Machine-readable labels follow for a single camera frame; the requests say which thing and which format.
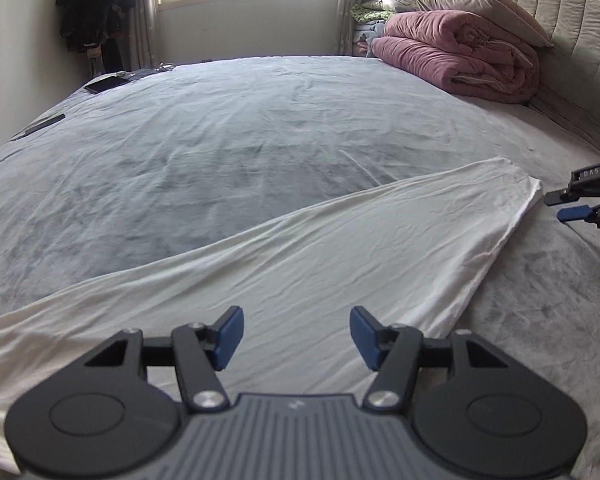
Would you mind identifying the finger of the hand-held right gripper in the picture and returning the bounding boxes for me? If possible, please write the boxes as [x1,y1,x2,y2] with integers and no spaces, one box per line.
[544,187,576,207]
[556,204,600,223]

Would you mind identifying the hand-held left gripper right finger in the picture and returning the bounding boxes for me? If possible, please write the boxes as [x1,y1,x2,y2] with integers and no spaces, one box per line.
[349,306,512,413]

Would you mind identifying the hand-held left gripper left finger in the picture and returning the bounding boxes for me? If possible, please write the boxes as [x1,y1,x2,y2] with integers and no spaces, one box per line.
[82,305,246,413]

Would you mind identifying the white cotton garment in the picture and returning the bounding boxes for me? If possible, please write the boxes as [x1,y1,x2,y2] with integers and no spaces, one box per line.
[0,157,543,476]

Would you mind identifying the hanging dark clothes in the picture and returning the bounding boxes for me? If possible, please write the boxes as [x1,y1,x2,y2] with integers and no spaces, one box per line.
[55,0,137,55]

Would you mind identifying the grey padded headboard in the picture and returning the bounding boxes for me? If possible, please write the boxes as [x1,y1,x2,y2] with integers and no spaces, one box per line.
[470,0,600,161]

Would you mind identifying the folded pink quilt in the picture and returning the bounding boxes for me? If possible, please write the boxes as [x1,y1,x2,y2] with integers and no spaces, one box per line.
[370,10,541,106]

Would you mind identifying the bed with grey blanket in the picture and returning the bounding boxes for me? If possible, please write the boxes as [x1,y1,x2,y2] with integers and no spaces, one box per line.
[0,54,600,480]

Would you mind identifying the pink pillow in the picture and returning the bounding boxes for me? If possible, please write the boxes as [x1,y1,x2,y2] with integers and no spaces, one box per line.
[402,0,555,50]

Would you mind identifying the black smartphone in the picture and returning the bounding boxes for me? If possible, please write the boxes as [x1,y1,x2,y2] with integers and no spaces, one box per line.
[84,76,131,95]

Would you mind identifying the flat black device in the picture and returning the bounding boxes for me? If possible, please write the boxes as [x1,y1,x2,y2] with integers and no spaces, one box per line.
[10,113,67,141]

